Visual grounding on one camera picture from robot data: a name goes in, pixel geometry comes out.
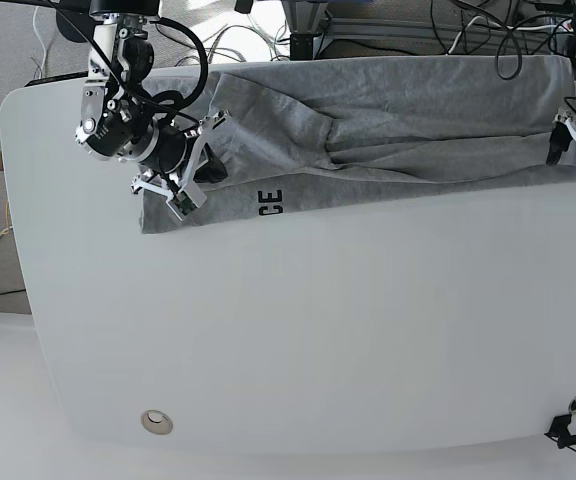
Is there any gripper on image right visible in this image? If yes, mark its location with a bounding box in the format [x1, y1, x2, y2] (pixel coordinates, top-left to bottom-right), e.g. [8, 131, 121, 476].
[546, 122, 571, 166]

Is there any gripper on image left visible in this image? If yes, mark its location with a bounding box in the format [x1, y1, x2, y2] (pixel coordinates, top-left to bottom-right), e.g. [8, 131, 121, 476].
[137, 122, 227, 184]

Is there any grey T-shirt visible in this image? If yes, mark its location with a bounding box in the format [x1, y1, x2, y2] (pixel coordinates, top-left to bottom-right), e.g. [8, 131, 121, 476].
[137, 54, 576, 236]

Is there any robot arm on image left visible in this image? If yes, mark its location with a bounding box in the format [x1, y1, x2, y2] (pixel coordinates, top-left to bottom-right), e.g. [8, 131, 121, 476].
[76, 1, 227, 185]

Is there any flat black device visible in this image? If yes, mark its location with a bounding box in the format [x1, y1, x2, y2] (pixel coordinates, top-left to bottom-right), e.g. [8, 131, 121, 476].
[24, 72, 87, 87]

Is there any round black stand base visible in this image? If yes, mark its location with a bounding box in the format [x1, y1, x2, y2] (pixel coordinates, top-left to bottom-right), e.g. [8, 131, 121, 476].
[55, 11, 95, 43]

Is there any white cable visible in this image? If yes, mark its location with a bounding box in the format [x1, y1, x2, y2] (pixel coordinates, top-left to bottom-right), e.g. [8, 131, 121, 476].
[435, 14, 569, 56]

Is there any aluminium frame rail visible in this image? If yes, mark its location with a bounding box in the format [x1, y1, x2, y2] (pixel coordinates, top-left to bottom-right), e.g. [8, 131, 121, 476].
[280, 0, 559, 41]

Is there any left table cable grommet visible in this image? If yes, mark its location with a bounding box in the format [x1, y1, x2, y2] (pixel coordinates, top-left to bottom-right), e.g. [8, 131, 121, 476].
[140, 410, 173, 436]

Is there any black clamp with cable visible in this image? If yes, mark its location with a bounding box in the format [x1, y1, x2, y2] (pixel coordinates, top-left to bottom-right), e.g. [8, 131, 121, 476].
[545, 414, 576, 453]

